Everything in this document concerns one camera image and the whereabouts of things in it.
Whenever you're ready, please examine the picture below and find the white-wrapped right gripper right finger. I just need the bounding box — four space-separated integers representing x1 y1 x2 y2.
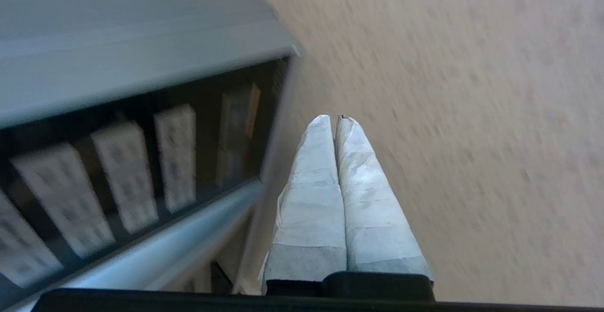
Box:
335 116 435 285

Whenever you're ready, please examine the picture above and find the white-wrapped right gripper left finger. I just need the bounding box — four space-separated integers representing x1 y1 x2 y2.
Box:
259 115 348 296

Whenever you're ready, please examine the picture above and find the dark glass microwave door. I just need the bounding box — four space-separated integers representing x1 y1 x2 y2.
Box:
9 178 266 303

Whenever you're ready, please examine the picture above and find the silver microwave oven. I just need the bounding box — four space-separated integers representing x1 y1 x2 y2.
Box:
0 0 302 312

